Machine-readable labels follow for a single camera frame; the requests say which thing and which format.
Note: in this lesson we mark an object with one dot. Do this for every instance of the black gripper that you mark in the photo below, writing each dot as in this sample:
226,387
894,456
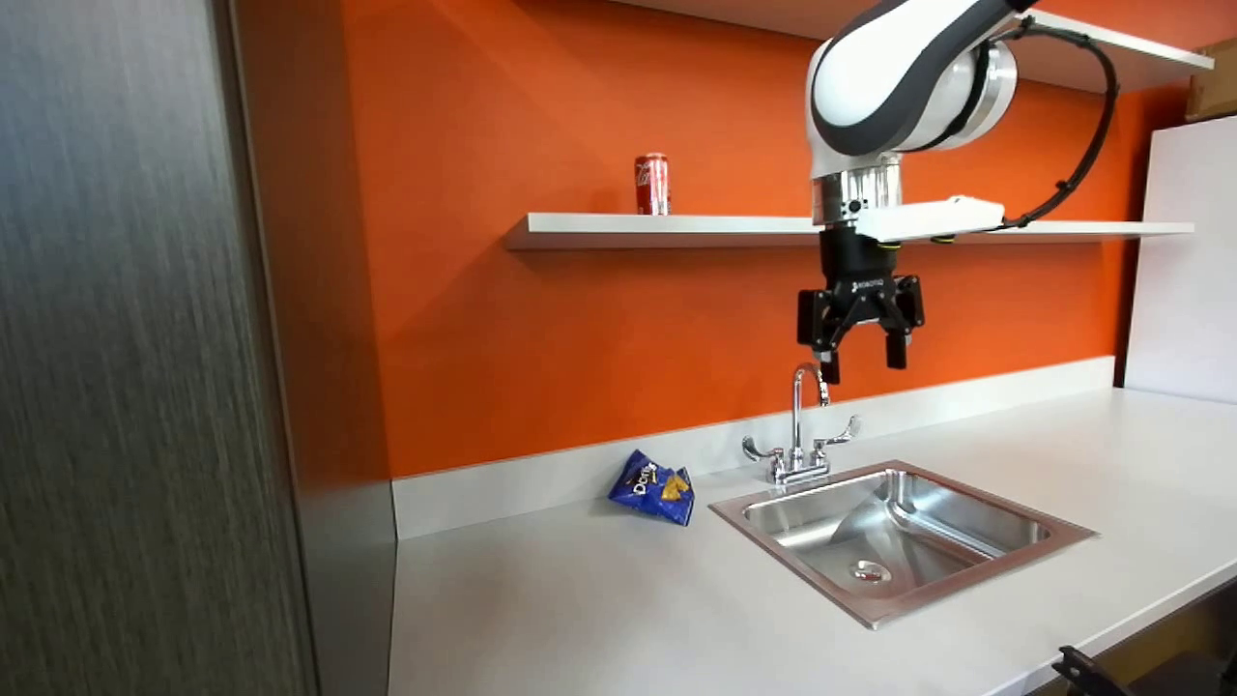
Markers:
855,292

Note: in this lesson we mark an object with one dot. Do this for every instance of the red cola can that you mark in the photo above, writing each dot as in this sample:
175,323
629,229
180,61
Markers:
650,185

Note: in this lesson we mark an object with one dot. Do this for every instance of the chrome faucet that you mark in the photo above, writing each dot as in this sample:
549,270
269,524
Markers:
801,447

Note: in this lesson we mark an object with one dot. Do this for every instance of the stainless steel sink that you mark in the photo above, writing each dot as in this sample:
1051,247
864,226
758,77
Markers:
901,542

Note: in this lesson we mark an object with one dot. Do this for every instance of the blue chips bag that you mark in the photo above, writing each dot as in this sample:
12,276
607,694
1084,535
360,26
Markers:
650,489

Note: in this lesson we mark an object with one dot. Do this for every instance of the white appliance panel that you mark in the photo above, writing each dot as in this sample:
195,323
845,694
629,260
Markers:
1183,256

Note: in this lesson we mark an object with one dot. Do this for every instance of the white backsplash strip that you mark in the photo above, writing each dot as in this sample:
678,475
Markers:
543,485

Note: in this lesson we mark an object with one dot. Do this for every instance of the small black clamp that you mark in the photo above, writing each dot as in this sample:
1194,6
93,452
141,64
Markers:
1080,672

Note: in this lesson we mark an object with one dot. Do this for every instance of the dark wood cabinet panel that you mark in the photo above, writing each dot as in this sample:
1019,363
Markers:
129,363

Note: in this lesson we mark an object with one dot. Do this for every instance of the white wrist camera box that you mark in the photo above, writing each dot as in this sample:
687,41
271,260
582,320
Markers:
933,220

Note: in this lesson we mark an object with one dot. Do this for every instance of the high white wall shelf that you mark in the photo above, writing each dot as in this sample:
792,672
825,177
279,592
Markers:
1134,43

